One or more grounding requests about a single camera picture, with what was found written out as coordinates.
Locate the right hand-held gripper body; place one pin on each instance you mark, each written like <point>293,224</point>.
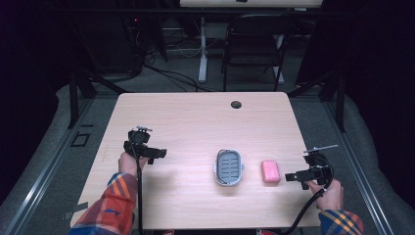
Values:
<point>318,169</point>

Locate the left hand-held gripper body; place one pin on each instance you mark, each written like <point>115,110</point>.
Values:
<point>138,148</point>

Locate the pink soap bar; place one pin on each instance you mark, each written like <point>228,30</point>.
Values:
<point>270,171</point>

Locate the grey oval soap dish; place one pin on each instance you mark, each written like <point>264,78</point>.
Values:
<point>229,168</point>

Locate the person's left hand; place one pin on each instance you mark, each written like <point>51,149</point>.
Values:
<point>129,164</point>

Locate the person's right hand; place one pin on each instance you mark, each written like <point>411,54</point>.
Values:
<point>331,197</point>

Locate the black metal stand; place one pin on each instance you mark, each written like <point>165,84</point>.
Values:
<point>341,101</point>
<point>74,98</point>

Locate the grey tape strip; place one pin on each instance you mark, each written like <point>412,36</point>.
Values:
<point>76,210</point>

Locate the white background desk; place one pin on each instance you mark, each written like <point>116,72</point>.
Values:
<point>203,49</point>

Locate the black folding chair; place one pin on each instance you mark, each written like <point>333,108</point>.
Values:
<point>253,49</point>

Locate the aluminium floor rail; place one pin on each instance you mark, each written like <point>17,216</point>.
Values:
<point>359,169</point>
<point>49,163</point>

